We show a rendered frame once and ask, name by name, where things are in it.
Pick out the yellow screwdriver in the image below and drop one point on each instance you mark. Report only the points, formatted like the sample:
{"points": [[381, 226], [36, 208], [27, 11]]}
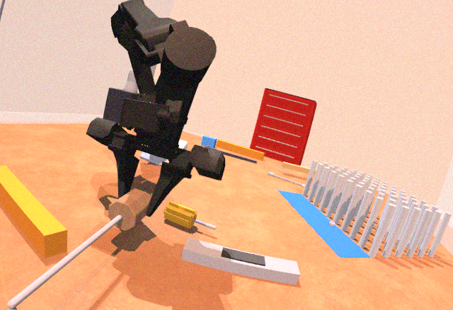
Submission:
{"points": [[183, 215]]}

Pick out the small blue block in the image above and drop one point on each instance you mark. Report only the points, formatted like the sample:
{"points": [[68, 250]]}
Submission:
{"points": [[208, 141]]}

